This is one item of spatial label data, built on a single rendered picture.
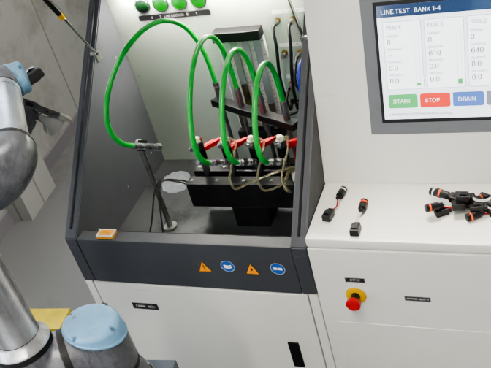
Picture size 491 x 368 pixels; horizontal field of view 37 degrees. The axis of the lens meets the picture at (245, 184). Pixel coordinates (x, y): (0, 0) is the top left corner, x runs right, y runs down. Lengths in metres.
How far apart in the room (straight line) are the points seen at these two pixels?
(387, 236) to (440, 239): 0.12
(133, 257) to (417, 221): 0.77
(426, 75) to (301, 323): 0.72
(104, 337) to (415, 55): 0.93
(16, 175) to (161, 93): 1.08
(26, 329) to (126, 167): 0.91
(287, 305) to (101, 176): 0.66
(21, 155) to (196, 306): 0.88
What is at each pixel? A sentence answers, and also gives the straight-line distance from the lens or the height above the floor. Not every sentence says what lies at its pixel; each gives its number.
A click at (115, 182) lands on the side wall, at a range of 2.23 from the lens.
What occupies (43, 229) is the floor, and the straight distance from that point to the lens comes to 3.95.
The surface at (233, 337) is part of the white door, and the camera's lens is 2.11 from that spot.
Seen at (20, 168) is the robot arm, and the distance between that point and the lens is 1.33.
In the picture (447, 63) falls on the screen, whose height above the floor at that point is 1.27.
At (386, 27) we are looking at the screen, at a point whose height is 1.36.
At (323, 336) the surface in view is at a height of 0.63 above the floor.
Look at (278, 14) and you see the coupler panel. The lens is 2.05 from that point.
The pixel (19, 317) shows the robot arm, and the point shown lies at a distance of 1.47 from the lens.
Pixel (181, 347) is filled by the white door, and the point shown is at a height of 0.53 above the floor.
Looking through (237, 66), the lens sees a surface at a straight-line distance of 2.14.
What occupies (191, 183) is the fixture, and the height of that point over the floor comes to 0.98.
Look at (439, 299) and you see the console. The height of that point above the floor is 0.80.
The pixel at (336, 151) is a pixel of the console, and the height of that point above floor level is 1.06.
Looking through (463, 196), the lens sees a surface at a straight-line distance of 1.73.
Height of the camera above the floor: 2.10
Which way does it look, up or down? 35 degrees down
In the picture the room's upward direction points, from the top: 16 degrees counter-clockwise
